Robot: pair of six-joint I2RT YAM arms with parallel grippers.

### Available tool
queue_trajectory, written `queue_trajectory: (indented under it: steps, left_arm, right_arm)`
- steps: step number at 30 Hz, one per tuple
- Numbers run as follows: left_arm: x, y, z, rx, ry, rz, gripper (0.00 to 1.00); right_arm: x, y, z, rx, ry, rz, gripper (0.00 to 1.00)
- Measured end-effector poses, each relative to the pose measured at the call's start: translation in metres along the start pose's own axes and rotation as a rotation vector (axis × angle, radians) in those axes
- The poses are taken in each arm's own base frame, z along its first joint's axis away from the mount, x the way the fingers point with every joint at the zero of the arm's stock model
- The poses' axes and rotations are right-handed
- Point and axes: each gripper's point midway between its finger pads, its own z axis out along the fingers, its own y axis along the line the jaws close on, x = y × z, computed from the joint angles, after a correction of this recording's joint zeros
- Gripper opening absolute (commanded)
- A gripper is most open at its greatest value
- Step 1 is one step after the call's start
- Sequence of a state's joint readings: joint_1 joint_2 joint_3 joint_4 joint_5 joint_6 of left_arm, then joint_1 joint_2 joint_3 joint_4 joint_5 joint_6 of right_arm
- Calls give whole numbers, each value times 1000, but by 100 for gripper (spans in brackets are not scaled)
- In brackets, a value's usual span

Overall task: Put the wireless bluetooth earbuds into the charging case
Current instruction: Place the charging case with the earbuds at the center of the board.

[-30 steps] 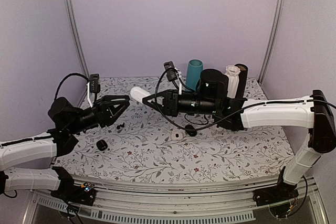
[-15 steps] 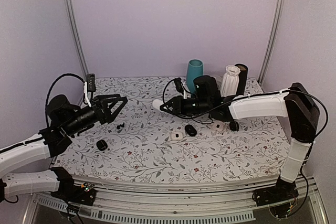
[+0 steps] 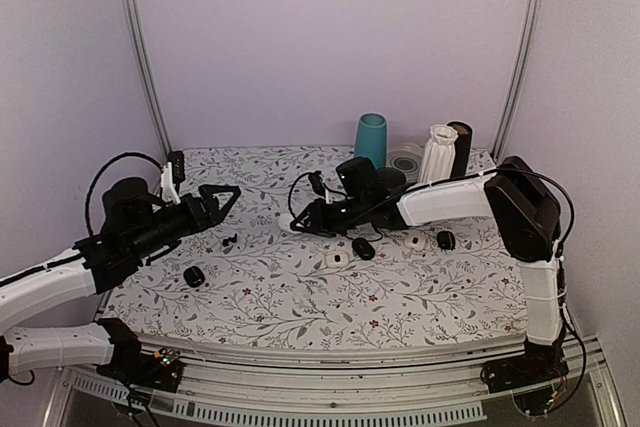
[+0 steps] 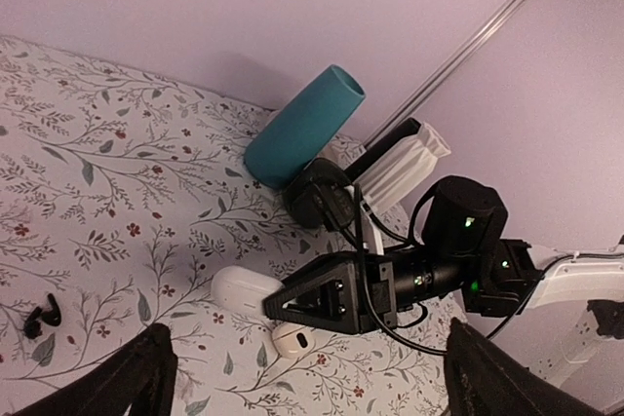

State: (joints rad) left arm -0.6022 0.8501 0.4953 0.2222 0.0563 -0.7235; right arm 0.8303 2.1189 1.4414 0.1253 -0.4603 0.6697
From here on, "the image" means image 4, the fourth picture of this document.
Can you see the cream case with black oval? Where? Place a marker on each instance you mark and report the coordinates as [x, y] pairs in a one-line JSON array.
[[292, 340]]

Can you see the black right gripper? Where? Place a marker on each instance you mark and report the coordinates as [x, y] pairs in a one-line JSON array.
[[329, 292]]

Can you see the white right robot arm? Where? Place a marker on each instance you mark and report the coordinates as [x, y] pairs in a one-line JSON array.
[[460, 249]]

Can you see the black wireless earbuds pair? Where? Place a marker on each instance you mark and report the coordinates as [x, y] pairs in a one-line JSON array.
[[52, 316]]

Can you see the aluminium frame post right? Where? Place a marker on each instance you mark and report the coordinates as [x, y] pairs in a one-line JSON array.
[[460, 56]]

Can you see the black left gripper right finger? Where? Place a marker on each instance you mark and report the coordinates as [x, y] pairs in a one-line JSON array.
[[481, 379]]

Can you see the teal tall vase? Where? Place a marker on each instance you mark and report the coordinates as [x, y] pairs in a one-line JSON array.
[[298, 133]]

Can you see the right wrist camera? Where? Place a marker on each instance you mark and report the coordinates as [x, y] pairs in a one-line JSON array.
[[341, 213]]

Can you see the dark grey mug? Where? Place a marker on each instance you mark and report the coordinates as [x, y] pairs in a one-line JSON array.
[[297, 197]]

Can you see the white earbud charging case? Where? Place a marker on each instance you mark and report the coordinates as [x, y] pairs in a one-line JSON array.
[[242, 291]]

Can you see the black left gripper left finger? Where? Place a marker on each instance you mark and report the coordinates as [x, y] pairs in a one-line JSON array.
[[139, 379]]

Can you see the floral patterned table mat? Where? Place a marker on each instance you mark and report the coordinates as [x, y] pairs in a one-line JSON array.
[[122, 193]]

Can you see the white ribbed vase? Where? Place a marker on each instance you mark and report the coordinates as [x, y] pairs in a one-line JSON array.
[[402, 168]]

